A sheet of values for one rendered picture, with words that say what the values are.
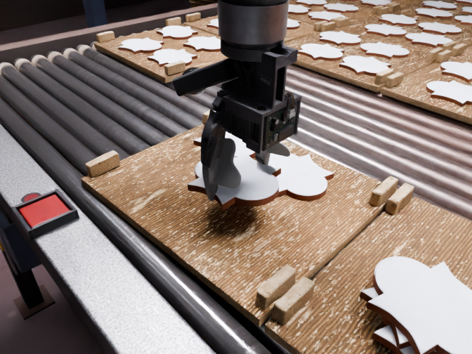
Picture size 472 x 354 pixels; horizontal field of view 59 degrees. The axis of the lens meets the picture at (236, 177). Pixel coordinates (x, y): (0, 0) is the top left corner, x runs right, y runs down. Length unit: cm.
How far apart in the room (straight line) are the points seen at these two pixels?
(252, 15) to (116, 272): 37
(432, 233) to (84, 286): 49
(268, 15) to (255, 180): 23
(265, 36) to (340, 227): 31
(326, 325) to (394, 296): 8
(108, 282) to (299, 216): 29
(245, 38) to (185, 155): 38
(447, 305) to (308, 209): 25
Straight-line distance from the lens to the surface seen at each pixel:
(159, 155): 78
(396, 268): 52
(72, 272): 62
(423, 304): 50
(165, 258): 60
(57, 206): 72
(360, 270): 57
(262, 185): 56
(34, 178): 83
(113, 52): 137
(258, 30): 44
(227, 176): 51
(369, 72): 119
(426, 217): 69
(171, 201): 66
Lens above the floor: 134
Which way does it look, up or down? 35 degrees down
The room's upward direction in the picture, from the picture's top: straight up
